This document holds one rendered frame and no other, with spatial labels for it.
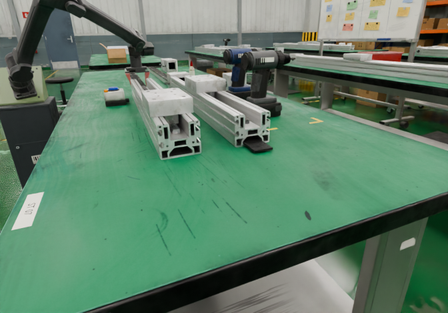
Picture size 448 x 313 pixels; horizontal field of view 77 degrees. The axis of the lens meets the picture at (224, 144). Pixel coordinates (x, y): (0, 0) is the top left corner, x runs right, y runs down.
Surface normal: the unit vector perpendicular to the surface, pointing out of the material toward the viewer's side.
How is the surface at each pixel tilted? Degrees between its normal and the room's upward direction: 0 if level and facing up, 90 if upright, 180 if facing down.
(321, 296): 0
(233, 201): 0
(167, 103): 90
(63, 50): 90
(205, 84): 90
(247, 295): 0
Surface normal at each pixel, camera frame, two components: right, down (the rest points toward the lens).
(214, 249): -0.02, -0.93
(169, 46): 0.38, 0.33
